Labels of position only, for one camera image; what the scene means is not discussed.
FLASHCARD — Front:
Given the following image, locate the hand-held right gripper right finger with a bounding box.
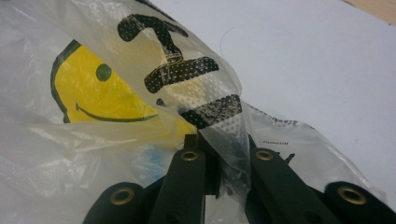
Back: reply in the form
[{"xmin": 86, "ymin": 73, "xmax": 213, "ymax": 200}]
[{"xmin": 245, "ymin": 135, "xmax": 341, "ymax": 224}]

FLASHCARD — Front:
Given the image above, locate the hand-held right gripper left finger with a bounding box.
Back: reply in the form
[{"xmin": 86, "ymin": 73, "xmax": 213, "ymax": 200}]
[{"xmin": 148, "ymin": 133, "xmax": 224, "ymax": 224}]

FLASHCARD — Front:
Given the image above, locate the white table mat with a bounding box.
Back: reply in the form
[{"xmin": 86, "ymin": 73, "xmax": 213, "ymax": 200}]
[{"xmin": 146, "ymin": 0, "xmax": 396, "ymax": 213}]

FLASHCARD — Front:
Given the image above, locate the clear plastic bag yellow smiley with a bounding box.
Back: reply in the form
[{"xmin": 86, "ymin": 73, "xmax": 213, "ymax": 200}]
[{"xmin": 0, "ymin": 0, "xmax": 387, "ymax": 224}]

